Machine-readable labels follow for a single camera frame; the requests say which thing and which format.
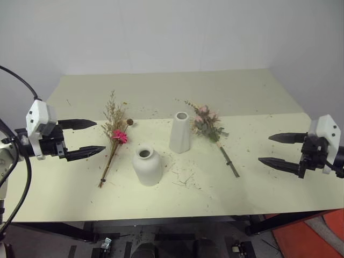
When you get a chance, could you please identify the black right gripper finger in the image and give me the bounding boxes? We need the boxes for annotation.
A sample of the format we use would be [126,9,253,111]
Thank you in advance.
[257,157,302,177]
[268,132,309,145]

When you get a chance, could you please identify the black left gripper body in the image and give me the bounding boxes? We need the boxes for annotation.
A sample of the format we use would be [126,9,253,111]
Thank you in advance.
[36,125,68,161]

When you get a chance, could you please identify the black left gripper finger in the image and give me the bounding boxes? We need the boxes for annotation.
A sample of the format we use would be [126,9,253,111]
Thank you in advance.
[65,145,106,162]
[57,118,98,132]

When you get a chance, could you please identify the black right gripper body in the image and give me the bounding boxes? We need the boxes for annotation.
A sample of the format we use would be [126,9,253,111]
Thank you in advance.
[297,133,331,180]

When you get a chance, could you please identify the round white bottle vase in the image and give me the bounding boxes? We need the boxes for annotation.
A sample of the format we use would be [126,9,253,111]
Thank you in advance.
[132,145,163,187]

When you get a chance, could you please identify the tall white tapered vase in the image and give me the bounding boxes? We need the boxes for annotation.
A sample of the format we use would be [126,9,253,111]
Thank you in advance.
[169,111,191,154]

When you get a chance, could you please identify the dried bouquet with magenta flower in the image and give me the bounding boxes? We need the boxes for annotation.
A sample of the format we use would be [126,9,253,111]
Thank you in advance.
[97,90,138,189]

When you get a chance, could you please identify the orange red floor mat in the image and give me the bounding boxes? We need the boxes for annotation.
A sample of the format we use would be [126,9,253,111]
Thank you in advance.
[270,208,344,258]

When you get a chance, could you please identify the pale pink eucalyptus bouquet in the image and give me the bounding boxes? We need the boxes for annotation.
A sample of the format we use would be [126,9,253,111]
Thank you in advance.
[175,97,241,178]

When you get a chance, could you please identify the small metal clamp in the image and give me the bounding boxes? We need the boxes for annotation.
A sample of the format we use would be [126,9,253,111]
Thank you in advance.
[100,236,113,251]

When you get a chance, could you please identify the small black and white device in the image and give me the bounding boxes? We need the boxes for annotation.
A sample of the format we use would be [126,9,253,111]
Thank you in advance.
[231,240,247,256]

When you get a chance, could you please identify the grey rounded shape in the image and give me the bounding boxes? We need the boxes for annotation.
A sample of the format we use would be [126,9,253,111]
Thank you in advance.
[131,241,160,258]

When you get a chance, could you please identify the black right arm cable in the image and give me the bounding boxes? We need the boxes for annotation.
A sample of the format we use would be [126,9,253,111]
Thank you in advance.
[325,160,344,180]

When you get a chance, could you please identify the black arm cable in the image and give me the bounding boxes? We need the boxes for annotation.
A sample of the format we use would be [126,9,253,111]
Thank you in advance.
[325,160,344,180]
[0,65,41,237]

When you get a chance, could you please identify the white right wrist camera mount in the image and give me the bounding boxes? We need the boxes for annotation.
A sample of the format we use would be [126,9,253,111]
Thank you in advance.
[307,114,339,176]

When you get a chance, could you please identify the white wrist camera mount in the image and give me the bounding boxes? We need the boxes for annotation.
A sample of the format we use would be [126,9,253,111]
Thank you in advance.
[25,99,59,161]
[307,114,339,176]

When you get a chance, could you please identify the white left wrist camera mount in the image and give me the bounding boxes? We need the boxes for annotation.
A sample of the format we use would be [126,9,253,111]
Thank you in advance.
[25,99,59,161]

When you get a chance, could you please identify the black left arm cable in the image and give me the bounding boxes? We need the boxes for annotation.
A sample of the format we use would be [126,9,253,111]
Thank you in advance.
[0,65,41,237]

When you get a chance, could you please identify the black table frame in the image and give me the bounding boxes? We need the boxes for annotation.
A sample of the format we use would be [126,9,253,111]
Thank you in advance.
[10,209,334,244]

